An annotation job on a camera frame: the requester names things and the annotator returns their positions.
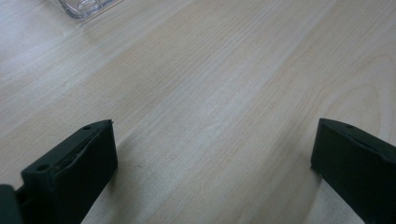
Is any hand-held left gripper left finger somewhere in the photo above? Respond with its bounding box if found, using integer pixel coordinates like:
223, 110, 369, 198
21, 119, 119, 224

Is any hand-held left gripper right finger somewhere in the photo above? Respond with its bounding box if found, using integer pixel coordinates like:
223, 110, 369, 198
310, 118, 396, 224

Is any clear acrylic divider rack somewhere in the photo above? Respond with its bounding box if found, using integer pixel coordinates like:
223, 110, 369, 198
50, 0, 123, 21

